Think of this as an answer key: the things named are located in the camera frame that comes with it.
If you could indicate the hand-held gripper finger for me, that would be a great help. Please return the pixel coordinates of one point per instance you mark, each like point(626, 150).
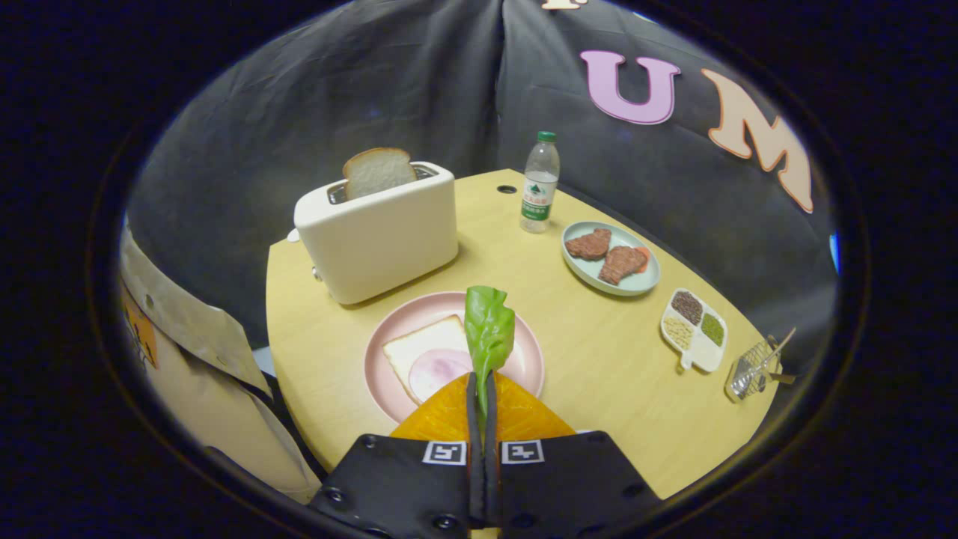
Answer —
point(492, 486)
point(474, 486)

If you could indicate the green lettuce leaf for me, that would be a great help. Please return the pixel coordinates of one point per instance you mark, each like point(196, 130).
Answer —
point(488, 329)

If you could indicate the brown crust bread slice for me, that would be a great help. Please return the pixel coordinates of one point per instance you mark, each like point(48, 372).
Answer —
point(378, 172)

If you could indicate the pink ham slice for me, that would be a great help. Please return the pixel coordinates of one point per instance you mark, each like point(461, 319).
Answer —
point(438, 370)

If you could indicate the white square bread slice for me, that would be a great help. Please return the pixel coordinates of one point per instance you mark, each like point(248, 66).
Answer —
point(423, 344)

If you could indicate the pink plate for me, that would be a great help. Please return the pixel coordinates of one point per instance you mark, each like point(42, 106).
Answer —
point(419, 311)

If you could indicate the light blue plate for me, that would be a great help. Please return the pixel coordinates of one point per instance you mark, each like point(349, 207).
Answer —
point(584, 272)

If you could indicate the white divided condiment dish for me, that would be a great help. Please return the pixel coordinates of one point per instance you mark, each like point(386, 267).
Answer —
point(703, 352)

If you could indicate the brown steak piece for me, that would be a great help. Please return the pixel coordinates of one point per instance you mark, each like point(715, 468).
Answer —
point(589, 245)
point(620, 264)

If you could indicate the white toaster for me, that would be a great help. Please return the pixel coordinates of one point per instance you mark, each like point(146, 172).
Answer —
point(382, 239)

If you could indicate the orange food slice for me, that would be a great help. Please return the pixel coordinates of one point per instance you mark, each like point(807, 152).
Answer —
point(645, 258)

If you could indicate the clear glass jar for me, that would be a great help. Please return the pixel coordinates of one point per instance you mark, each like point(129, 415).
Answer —
point(748, 374)

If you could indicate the clear plastic water bottle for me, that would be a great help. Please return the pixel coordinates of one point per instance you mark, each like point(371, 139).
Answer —
point(539, 195)

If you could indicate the person's beige jacket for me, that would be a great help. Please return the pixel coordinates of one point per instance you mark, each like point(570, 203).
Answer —
point(194, 389)

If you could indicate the thin metal utensil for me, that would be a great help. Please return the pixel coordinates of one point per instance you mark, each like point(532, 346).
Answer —
point(782, 346)

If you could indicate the black backdrop cloth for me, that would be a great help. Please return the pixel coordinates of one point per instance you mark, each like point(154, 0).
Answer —
point(337, 90)

